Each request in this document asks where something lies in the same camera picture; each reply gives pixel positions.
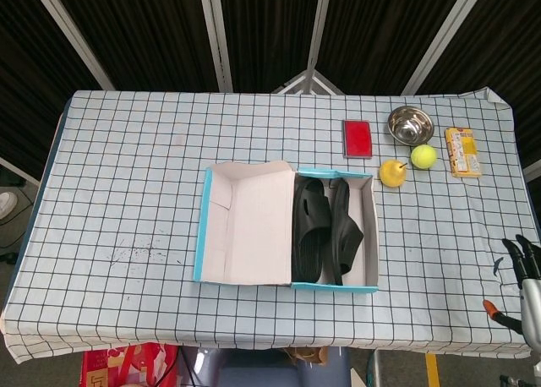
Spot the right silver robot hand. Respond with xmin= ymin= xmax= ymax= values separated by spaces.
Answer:
xmin=484 ymin=234 xmax=541 ymax=350

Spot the black rubber slipper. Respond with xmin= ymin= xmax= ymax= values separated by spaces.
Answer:
xmin=292 ymin=178 xmax=333 ymax=283
xmin=329 ymin=179 xmax=365 ymax=286

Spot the light blue shoe box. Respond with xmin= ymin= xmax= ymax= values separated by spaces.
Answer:
xmin=193 ymin=161 xmax=380 ymax=295

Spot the red patterned bag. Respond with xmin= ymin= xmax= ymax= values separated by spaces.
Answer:
xmin=79 ymin=342 xmax=181 ymax=387

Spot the yellow snack packet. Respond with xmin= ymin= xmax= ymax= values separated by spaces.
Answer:
xmin=445 ymin=126 xmax=483 ymax=179

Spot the yellow-green tennis ball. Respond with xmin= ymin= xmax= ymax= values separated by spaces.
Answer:
xmin=410 ymin=144 xmax=438 ymax=171

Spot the yellow pear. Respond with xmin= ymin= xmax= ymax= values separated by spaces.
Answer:
xmin=379 ymin=159 xmax=409 ymax=188

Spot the steel bowl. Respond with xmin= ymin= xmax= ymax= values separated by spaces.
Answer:
xmin=387 ymin=106 xmax=435 ymax=146

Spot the brown paper bag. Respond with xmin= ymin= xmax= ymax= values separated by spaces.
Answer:
xmin=282 ymin=346 xmax=330 ymax=367

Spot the red stamp pad case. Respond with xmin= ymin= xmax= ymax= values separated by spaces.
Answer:
xmin=341 ymin=118 xmax=375 ymax=160

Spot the blue-grey chair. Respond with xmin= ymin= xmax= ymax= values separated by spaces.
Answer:
xmin=180 ymin=346 xmax=352 ymax=387

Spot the white triangular screen foot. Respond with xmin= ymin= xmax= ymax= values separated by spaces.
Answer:
xmin=274 ymin=68 xmax=346 ymax=95

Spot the checked light blue tablecloth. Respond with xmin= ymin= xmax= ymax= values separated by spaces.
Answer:
xmin=0 ymin=87 xmax=534 ymax=365

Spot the white screen frame post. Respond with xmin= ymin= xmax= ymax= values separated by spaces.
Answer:
xmin=27 ymin=0 xmax=116 ymax=91
xmin=197 ymin=0 xmax=234 ymax=93
xmin=401 ymin=0 xmax=485 ymax=95
xmin=302 ymin=0 xmax=336 ymax=93

